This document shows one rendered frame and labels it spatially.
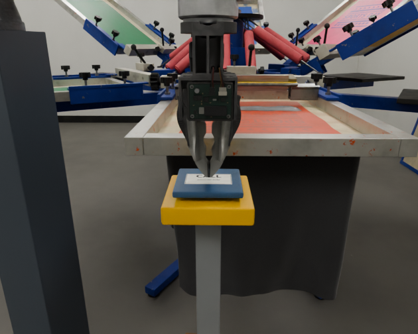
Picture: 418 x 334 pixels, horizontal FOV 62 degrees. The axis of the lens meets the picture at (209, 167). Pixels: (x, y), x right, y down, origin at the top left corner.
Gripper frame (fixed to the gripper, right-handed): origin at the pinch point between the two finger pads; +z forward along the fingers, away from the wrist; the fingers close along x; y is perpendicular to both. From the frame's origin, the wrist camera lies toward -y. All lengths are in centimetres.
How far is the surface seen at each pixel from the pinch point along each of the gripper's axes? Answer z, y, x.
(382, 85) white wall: 31, -401, 213
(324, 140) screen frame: 0.4, -17.1, 22.4
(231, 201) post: 3.7, 4.2, 3.2
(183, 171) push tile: 1.9, -3.3, -4.2
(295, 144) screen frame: 1.1, -17.1, 16.8
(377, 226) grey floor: 99, -160, 112
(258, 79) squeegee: -6, -76, 16
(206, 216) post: 4.9, 6.5, -0.3
